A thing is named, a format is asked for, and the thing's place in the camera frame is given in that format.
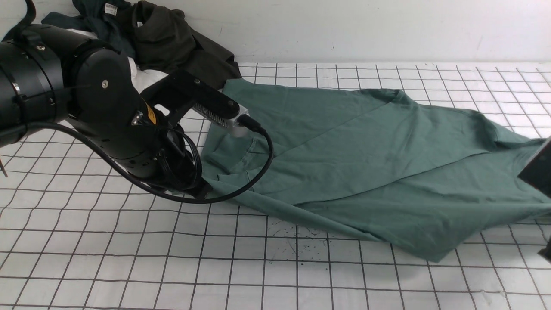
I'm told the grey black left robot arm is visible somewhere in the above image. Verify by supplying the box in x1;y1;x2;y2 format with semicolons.
1;24;212;200

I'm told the white shirt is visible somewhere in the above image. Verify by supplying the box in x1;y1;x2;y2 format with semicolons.
69;29;170;93

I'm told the dark olive shirt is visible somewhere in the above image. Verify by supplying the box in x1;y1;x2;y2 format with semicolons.
115;1;241;90

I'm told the green long-sleeve shirt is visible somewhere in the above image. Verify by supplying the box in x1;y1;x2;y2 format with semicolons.
223;79;550;262

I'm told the white grid tablecloth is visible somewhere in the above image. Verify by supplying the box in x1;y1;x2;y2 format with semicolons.
0;62;551;310

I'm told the dark teal shirt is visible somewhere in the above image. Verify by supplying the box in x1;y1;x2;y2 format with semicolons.
41;0;136;59

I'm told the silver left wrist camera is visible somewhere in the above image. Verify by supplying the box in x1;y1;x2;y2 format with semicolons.
141;70;250;138

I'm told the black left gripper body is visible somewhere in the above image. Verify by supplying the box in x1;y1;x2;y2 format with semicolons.
154;129;212;199

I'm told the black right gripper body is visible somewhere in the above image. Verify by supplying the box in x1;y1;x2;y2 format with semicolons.
518;138;551;198

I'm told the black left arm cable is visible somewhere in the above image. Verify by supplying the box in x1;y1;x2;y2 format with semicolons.
0;0;275;204

